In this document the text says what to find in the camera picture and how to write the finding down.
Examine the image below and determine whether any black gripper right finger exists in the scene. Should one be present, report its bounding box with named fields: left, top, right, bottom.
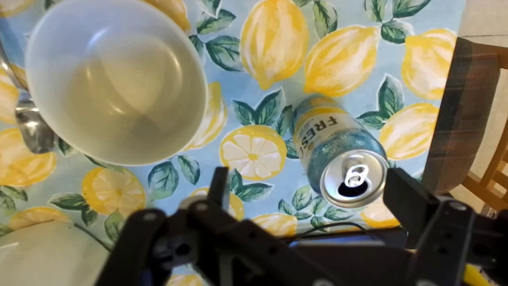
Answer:
left=382, top=167, right=476, bottom=286

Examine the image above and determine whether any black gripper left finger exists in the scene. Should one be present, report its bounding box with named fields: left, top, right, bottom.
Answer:
left=96, top=166, right=234, bottom=286

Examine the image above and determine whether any blue yellow soda can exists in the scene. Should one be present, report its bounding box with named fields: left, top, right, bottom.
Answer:
left=291, top=94, right=391, bottom=210

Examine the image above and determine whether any dark brown wooden chair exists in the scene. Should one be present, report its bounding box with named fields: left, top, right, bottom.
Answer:
left=418, top=35, right=508, bottom=220

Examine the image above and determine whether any lemon print tablecloth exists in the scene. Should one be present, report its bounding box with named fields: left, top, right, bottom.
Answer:
left=0, top=0, right=469, bottom=286

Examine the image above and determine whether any white ceramic bowl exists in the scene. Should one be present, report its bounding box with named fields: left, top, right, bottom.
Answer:
left=23, top=0, right=209, bottom=169

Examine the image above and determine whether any white compost bin green liner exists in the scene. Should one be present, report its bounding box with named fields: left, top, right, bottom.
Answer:
left=0, top=221, right=109, bottom=286

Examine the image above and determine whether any silver metal spoon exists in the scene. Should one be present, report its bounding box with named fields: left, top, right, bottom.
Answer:
left=12, top=89, right=56, bottom=156

